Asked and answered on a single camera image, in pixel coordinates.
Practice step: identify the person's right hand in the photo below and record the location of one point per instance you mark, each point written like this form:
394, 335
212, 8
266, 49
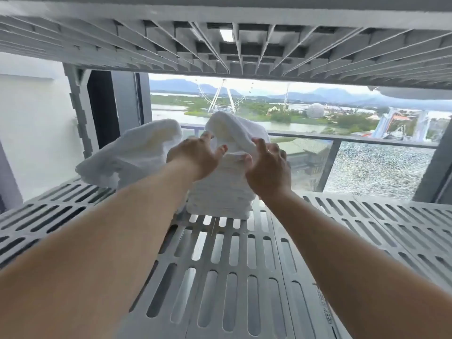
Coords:
270, 172

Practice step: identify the person's left hand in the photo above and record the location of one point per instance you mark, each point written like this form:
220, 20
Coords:
194, 155

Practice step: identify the person's right forearm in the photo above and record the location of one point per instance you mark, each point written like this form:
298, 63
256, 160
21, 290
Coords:
353, 271

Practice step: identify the person's left forearm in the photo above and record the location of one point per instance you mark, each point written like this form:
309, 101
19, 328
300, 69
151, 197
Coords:
88, 261

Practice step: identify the stack of folded white towels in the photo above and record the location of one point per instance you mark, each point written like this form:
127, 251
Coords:
219, 194

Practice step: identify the grey roofed building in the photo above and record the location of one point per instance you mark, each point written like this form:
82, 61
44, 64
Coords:
310, 148

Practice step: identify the glass balcony railing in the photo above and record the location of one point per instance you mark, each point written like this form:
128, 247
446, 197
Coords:
328, 165

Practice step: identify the white ferris wheel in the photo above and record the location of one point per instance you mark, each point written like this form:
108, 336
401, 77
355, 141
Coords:
219, 98

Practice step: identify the white dome building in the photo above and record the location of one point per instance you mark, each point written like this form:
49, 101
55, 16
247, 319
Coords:
315, 111

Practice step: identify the tall thin tower ride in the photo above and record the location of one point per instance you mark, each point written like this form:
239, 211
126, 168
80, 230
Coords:
286, 97

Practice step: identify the blue water slide structure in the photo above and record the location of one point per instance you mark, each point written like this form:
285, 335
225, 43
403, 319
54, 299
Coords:
392, 123

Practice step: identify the grey slotted shelf board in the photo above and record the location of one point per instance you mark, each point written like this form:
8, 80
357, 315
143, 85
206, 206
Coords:
242, 303

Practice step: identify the white hanging sheet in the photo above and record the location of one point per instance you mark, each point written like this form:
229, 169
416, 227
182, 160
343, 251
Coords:
406, 92

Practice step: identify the grey ribbed shelf board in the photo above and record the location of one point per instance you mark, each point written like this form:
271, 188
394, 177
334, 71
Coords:
106, 17

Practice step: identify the dark window frame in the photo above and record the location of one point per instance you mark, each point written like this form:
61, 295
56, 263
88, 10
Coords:
434, 172
123, 102

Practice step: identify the grey notched shelf post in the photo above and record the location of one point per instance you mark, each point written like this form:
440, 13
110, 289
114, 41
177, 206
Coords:
79, 112

